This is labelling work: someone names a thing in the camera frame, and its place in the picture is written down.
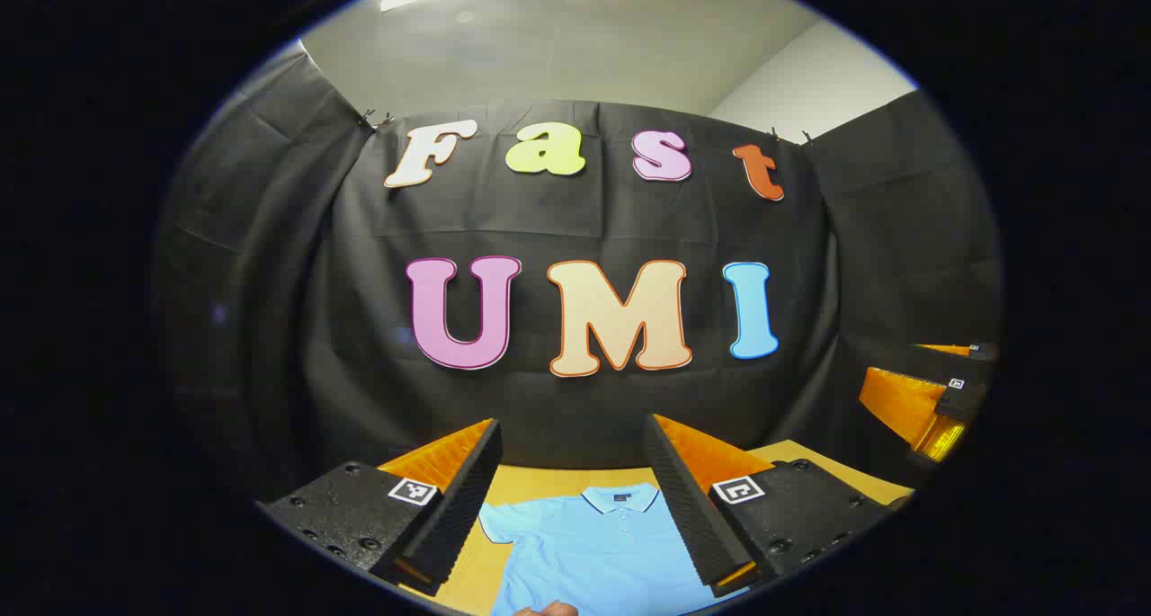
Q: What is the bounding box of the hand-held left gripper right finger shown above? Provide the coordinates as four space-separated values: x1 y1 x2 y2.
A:
643 414 893 599

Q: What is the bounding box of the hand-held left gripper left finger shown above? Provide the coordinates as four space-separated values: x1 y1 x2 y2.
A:
256 418 503 597

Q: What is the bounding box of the light blue T-shirt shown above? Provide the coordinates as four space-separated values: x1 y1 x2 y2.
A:
477 483 747 616

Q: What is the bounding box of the black backdrop cloth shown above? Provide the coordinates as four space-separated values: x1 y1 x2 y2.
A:
153 54 1004 509

